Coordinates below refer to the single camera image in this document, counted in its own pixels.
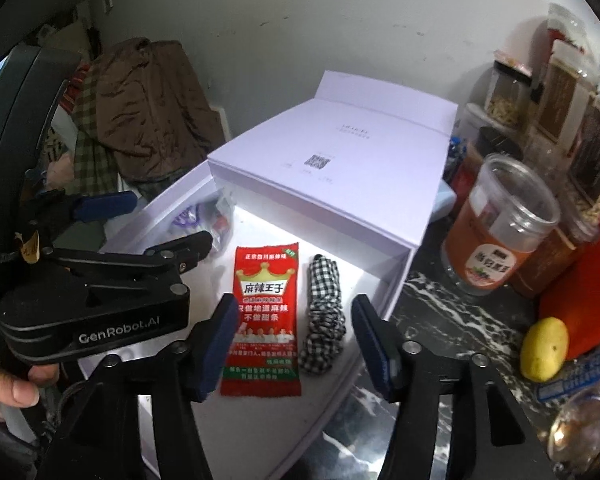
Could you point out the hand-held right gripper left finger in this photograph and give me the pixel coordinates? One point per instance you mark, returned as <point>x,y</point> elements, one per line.
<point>212,355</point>

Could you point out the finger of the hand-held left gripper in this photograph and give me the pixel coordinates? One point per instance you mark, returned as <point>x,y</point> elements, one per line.
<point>100,207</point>
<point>130,260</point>

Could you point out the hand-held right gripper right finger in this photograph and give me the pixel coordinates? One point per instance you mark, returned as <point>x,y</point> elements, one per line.
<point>375,350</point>

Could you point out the red snack packet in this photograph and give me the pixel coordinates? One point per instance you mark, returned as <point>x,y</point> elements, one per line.
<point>260,320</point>

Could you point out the small gingham scrunchie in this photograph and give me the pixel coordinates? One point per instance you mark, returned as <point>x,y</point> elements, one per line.
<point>322,320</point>

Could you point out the purple spouted pouch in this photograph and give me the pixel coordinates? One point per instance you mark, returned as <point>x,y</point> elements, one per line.
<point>190,217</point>

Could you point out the white hinged gift box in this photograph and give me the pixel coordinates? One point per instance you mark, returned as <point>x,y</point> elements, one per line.
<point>330,195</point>

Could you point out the person's left hand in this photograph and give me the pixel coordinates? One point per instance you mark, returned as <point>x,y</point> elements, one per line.
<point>5,385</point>

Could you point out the green plaid cloth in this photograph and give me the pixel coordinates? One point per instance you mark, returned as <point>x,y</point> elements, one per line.
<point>95,130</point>

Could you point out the brown jacket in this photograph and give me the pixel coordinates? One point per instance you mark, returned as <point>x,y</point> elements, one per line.
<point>150,110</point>

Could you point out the pale blue box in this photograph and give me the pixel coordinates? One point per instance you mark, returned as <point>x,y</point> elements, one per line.
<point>441,202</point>

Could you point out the orange label plastic jar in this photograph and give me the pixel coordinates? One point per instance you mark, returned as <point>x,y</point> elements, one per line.
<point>495,240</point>

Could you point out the yellow lemon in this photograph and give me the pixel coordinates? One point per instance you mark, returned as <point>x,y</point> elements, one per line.
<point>545,350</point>

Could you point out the jar with red-brown spice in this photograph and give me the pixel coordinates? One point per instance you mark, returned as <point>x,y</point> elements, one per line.
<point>540,275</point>

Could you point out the blue tablet tube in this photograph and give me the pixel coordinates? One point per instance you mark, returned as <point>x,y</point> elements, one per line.
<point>575,375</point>

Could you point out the red canister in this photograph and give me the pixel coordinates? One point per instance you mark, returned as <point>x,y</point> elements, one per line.
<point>590,300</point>

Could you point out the small jar with black lid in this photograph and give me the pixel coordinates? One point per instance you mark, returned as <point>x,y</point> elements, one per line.
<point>495,142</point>

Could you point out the small jar with white lid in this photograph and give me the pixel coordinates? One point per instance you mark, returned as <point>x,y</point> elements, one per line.
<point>472,117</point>

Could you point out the small jar with nuts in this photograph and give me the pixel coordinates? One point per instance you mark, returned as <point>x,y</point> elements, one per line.
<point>505,100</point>

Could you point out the brown label clear jar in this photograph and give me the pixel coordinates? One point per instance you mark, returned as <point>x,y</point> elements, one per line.
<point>565,95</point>

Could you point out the jar with red contents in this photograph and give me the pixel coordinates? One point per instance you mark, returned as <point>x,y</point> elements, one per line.
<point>567,30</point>

